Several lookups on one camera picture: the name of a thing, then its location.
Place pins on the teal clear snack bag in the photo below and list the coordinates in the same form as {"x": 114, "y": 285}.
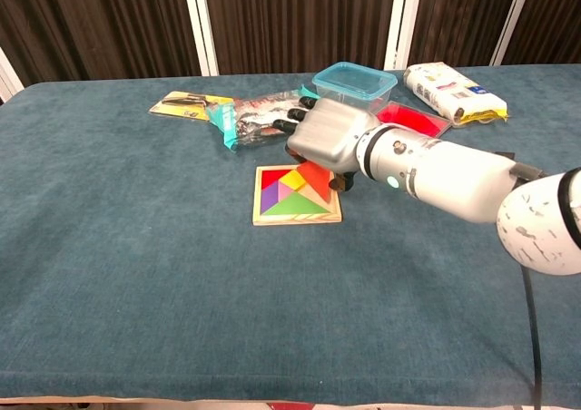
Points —
{"x": 254, "y": 120}

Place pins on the white partition frame post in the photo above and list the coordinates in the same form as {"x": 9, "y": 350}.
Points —
{"x": 401, "y": 20}
{"x": 510, "y": 20}
{"x": 202, "y": 29}
{"x": 9, "y": 76}

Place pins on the purple tangram piece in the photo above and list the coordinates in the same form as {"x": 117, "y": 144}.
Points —
{"x": 269, "y": 197}

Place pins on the pink triangle tangram piece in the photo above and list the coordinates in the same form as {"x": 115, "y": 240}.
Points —
{"x": 286, "y": 192}

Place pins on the red triangle tangram piece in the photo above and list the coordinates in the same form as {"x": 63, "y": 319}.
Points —
{"x": 272, "y": 176}

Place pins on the blue velvet tablecloth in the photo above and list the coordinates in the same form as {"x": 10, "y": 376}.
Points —
{"x": 136, "y": 246}

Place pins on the clear container teal rim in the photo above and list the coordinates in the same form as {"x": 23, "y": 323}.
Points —
{"x": 354, "y": 83}

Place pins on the red triangle puzzle piece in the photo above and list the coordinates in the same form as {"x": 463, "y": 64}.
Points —
{"x": 318, "y": 178}

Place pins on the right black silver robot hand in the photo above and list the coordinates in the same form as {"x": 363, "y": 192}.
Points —
{"x": 327, "y": 133}

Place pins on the brown ribbed partition panel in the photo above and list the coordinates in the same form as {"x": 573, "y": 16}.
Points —
{"x": 299, "y": 20}
{"x": 100, "y": 20}
{"x": 463, "y": 15}
{"x": 554, "y": 15}

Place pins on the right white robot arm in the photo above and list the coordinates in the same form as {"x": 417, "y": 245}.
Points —
{"x": 445, "y": 174}

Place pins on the yellow tangram piece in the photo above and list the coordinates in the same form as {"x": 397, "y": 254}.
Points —
{"x": 292, "y": 179}

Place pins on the flat red clear box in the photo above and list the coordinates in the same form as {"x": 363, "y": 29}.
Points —
{"x": 413, "y": 120}

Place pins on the green triangle tangram piece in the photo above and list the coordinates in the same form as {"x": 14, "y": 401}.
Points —
{"x": 297, "y": 205}

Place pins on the yellow tool blister card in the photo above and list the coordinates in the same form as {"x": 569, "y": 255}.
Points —
{"x": 181, "y": 106}

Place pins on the colourful tangram puzzle tray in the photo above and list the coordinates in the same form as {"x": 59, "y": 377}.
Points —
{"x": 295, "y": 219}

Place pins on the white yellow paper package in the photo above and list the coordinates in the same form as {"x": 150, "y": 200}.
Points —
{"x": 449, "y": 92}

